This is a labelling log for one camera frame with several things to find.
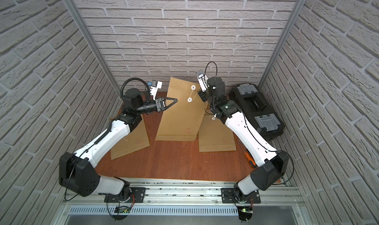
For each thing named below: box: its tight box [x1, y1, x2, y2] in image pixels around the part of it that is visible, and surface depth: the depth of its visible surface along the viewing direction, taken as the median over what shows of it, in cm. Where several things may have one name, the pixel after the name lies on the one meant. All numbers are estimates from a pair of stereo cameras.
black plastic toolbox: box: [228, 82, 285, 141], surface depth 89 cm
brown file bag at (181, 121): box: [154, 76, 206, 142], surface depth 71 cm
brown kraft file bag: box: [198, 110, 237, 152], surface depth 94 cm
